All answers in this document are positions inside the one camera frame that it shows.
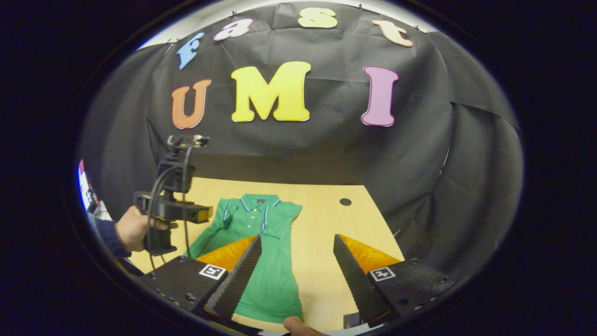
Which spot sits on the green T-shirt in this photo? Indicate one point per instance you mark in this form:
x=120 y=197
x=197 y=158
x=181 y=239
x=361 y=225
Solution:
x=275 y=280

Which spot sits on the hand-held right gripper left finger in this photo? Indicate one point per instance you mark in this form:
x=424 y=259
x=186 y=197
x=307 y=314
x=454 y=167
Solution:
x=235 y=284

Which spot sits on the black backdrop cloth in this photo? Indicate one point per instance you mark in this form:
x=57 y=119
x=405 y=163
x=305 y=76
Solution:
x=326 y=154

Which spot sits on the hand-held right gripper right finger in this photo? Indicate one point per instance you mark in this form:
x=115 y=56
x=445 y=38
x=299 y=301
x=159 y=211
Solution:
x=357 y=284

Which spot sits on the white side desk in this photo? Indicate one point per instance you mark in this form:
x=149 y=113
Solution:
x=102 y=213

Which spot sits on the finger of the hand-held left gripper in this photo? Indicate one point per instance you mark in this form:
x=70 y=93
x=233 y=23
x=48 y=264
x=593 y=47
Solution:
x=198 y=213

